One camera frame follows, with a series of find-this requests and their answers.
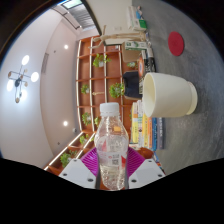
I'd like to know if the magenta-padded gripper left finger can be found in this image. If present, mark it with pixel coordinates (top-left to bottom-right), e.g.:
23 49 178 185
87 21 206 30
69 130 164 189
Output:
59 146 101 190

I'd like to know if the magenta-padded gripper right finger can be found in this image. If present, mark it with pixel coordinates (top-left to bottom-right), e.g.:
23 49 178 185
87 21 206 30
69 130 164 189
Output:
125 146 167 190

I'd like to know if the clear plastic water bottle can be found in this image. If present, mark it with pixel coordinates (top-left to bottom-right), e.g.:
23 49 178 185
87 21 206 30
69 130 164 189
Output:
94 101 130 192

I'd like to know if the stack of colourful books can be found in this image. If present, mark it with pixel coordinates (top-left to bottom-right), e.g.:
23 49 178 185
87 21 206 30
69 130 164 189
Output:
129 99 165 150

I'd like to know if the cream plastic cup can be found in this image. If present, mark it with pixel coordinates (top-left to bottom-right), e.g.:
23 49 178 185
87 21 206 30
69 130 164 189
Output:
141 72 199 119

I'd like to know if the multi-bulb ceiling lamp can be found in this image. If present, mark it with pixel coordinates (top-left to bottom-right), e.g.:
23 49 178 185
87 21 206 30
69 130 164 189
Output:
6 54 40 104

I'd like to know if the stack of dark books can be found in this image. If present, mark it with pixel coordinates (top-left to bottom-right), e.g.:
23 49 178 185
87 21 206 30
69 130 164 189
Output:
137 49 157 75

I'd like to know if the ceiling air vent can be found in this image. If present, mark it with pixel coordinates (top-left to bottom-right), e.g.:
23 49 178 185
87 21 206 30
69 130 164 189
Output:
40 52 50 75

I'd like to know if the tan chair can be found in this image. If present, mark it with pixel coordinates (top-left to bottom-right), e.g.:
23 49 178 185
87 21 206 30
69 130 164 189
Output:
120 43 143 63

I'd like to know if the green and white box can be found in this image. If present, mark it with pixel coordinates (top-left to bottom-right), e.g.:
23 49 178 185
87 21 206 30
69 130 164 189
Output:
124 40 148 52

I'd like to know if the flat round red coaster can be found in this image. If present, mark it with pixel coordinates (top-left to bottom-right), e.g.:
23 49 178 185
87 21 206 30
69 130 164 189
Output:
167 31 185 57

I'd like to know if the wooden artist mannequin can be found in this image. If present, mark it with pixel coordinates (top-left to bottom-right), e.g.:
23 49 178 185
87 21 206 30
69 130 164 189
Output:
88 24 148 47

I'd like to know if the small green white box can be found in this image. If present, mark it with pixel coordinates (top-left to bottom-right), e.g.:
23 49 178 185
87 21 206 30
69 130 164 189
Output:
138 19 148 30

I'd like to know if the grey window curtain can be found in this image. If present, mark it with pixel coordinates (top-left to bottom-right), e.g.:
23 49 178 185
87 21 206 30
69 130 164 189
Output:
68 3 97 30

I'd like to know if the stack of white books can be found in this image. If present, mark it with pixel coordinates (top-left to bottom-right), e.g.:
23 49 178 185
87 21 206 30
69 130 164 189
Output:
126 5 148 32

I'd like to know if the window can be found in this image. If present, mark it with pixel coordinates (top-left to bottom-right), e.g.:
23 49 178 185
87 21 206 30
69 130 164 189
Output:
60 0 83 10

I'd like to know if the wooden wall shelf unit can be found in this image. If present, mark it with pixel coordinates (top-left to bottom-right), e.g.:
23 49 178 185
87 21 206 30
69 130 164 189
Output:
43 34 166 176

